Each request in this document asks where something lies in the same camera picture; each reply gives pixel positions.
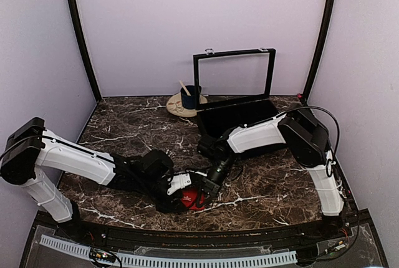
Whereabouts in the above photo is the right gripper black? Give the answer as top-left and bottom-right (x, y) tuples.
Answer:
(196, 155), (238, 208)

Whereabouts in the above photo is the red Santa Christmas sock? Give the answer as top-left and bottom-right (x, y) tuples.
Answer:
(181, 188), (205, 211)

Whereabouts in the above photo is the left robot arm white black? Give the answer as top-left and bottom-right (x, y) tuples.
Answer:
(1, 117), (191, 241)

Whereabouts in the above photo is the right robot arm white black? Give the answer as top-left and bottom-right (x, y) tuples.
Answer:
(198, 107), (344, 239)

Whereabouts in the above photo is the beige woven coaster mat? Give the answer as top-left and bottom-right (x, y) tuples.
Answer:
(166, 93), (197, 118)

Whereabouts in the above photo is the dark blue cup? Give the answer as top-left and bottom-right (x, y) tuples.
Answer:
(180, 85), (196, 110)

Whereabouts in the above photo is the wooden stick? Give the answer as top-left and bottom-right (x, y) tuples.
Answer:
(179, 80), (191, 96)

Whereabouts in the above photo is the black display box glass lid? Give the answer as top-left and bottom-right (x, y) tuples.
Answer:
(192, 47), (281, 160)

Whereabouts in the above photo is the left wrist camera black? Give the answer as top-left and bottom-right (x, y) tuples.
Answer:
(142, 150), (192, 196)

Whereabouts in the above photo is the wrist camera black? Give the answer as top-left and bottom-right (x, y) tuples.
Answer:
(142, 150), (192, 196)
(197, 135), (225, 159)

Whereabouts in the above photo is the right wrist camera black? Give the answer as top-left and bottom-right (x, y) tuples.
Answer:
(197, 135), (225, 159)

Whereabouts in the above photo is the black front rail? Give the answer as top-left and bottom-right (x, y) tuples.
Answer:
(34, 211), (372, 252)

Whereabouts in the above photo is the left circuit board with wires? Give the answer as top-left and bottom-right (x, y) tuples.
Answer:
(85, 231), (123, 268)

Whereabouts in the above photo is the circuit board with wires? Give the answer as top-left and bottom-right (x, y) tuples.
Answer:
(315, 223), (361, 262)
(85, 231), (123, 268)

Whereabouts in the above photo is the white slotted cable duct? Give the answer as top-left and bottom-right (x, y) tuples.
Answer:
(39, 235), (297, 267)

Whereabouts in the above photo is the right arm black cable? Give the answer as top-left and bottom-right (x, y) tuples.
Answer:
(243, 105), (340, 178)

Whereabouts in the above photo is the right circuit board with wires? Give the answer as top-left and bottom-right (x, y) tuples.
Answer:
(315, 223), (361, 262)

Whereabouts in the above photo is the left black frame post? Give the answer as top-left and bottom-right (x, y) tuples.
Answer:
(67, 0), (102, 103)

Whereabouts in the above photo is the black frame post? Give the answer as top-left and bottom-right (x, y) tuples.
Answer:
(302, 0), (335, 103)
(67, 0), (102, 103)

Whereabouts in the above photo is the right black frame post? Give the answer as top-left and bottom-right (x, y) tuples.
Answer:
(302, 0), (335, 103)

